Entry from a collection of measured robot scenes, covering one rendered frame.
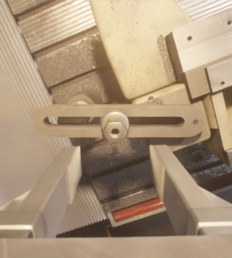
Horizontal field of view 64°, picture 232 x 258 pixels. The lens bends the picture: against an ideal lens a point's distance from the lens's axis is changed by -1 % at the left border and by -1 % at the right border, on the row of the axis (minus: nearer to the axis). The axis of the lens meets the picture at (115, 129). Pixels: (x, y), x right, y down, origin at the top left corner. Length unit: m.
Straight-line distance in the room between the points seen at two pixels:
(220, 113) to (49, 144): 0.52
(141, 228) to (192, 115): 1.21
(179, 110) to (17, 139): 0.55
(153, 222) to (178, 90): 1.20
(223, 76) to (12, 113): 0.60
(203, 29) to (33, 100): 0.51
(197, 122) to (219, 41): 0.13
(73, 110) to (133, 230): 1.24
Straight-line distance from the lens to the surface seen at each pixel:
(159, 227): 1.47
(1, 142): 0.75
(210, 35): 0.34
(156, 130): 0.31
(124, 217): 0.73
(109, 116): 0.27
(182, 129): 0.32
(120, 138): 0.24
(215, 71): 0.33
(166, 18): 0.37
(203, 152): 0.64
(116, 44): 0.35
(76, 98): 0.41
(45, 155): 0.70
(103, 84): 0.54
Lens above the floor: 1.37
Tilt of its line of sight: 75 degrees down
